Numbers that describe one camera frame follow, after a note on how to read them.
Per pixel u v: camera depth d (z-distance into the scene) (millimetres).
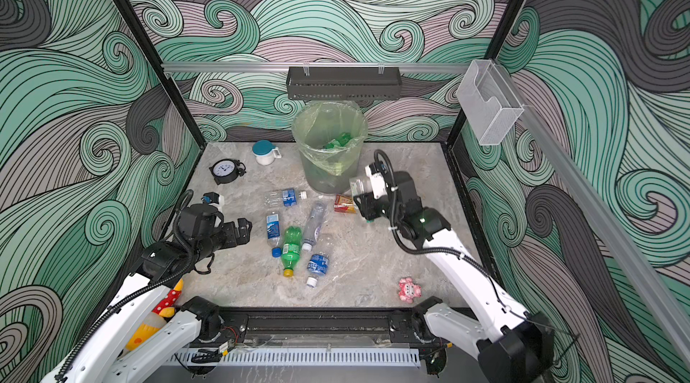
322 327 744
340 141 988
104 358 401
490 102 780
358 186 724
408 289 765
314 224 947
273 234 873
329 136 1063
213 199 648
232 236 646
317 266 795
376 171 646
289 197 952
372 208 658
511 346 361
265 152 1097
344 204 947
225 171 1073
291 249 832
